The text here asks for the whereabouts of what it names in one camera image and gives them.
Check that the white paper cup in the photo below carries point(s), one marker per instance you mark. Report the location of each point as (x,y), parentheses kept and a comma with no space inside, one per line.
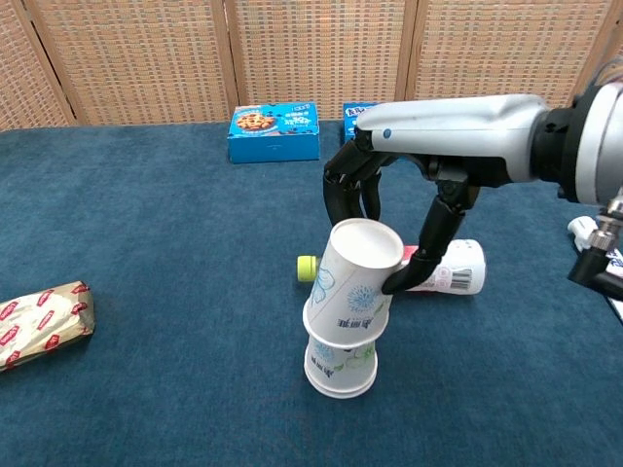
(340,394)
(350,287)
(336,365)

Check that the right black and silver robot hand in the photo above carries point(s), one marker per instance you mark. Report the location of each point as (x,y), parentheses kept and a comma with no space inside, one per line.
(462,131)

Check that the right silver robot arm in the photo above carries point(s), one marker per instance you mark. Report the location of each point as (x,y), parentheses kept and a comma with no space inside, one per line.
(598,146)

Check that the plastic bottle with green cap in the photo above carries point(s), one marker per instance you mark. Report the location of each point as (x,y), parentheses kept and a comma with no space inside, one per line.
(460,272)

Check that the blue carpet table cover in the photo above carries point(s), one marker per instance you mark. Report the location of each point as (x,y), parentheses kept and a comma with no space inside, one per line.
(170,219)

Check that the white toothpaste tube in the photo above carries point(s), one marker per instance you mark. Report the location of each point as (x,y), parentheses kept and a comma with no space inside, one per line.
(581,231)

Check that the blue and brown cookie box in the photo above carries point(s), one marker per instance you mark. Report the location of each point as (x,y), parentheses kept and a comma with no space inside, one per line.
(353,121)

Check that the gold and red snack package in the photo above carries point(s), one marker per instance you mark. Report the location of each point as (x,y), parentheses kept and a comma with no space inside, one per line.
(44,323)

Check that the woven bamboo folding screen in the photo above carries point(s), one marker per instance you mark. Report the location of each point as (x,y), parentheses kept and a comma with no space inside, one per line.
(146,58)

